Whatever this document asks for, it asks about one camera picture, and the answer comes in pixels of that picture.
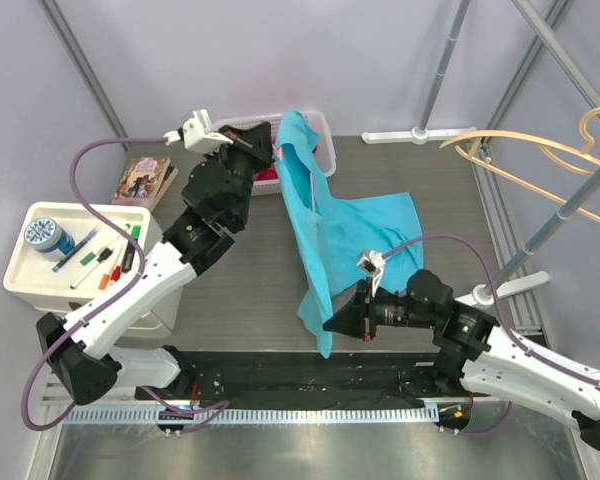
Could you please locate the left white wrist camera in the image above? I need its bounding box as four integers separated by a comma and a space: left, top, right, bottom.
163, 109, 233, 155

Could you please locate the wooden hanger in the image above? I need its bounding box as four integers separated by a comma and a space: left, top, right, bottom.
438, 105, 600, 225

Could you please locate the blue t shirt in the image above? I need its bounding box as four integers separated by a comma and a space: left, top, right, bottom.
276, 110, 422, 358

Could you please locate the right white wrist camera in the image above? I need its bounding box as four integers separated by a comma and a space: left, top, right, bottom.
357, 249, 386, 297

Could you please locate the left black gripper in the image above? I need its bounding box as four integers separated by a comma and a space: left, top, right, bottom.
201, 120, 274, 226

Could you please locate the black green marker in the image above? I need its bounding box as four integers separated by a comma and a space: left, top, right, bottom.
121, 225, 141, 273

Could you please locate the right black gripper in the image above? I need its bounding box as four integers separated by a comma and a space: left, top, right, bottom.
324, 276, 439, 342

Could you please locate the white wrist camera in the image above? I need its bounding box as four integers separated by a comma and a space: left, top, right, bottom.
357, 249, 386, 297
163, 109, 233, 155

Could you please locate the blue pen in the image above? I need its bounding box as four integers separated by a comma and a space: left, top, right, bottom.
52, 226, 100, 273

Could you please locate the green cap marker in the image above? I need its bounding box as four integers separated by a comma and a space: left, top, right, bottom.
80, 252, 96, 265

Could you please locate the white slotted cable duct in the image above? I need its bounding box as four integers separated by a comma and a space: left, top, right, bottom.
64, 404, 439, 426

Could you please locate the orange marker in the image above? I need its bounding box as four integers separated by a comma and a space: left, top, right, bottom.
98, 273, 113, 290

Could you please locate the white drawer organizer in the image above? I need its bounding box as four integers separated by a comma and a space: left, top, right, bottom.
3, 202, 182, 339

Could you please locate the black cap marker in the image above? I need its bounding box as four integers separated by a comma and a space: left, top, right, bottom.
70, 248, 113, 290

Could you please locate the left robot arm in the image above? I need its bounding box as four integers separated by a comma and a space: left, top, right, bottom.
36, 119, 274, 406

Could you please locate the grey clothes rack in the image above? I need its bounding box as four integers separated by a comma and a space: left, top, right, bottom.
361, 0, 600, 314

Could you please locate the white plastic basket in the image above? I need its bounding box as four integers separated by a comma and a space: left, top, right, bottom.
211, 110, 336, 177

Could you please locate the pink t shirt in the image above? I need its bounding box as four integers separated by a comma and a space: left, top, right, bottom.
254, 145, 311, 187

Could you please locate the red marker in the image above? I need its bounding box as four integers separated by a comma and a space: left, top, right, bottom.
109, 266, 121, 284

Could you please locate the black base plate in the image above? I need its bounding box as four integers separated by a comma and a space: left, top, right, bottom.
151, 351, 469, 411

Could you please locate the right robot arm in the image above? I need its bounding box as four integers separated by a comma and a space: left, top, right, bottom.
323, 270, 600, 452

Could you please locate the illustrated book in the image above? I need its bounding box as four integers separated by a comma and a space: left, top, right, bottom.
111, 156, 178, 211

